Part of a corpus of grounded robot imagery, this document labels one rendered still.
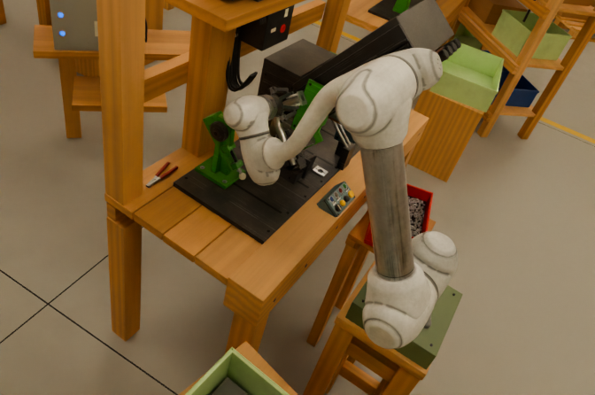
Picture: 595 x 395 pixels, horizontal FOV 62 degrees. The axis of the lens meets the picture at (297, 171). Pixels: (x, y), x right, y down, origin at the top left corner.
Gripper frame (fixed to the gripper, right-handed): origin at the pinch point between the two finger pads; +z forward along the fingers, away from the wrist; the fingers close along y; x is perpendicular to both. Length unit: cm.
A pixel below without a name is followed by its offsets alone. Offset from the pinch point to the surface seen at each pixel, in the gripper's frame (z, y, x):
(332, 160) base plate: 25.1, -28.2, 6.4
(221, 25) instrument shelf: -37.6, 26.6, -5.4
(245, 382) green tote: -71, -70, 5
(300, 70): 13.3, 11.1, 0.3
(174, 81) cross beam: -27.1, 20.1, 28.6
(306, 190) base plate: 1.2, -34.4, 9.3
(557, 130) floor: 365, -95, -59
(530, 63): 278, -23, -60
